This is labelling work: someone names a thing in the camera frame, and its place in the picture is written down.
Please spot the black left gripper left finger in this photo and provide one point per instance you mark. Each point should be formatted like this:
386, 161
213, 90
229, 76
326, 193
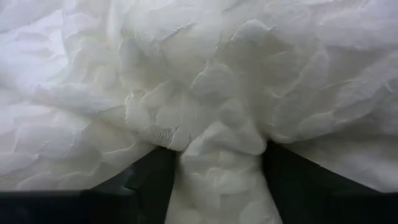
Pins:
154, 180

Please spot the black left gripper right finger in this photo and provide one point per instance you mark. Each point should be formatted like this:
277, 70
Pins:
292, 186

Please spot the white knit garment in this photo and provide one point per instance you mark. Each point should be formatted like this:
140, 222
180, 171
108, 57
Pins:
199, 77

